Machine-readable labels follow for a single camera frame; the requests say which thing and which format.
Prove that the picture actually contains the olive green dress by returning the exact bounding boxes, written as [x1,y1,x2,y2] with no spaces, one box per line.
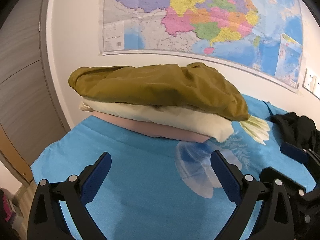
[68,63,249,121]

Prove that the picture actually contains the black garment pile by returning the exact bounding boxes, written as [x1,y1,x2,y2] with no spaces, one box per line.
[270,112,319,154]

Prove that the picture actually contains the cream folded garment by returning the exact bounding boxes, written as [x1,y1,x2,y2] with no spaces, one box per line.
[79,98,234,142]

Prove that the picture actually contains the grey wooden door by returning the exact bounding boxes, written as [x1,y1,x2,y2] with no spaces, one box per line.
[1,0,70,185]

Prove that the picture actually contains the blue floral bed sheet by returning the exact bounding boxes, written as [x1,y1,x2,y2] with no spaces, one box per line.
[30,93,320,240]

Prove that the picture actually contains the pink folded garment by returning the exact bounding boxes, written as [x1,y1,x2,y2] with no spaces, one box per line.
[91,111,209,143]

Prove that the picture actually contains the white wall socket panel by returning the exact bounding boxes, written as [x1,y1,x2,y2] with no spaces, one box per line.
[303,68,319,97]

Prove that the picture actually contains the colourful wall map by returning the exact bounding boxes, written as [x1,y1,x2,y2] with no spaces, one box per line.
[102,0,303,89]

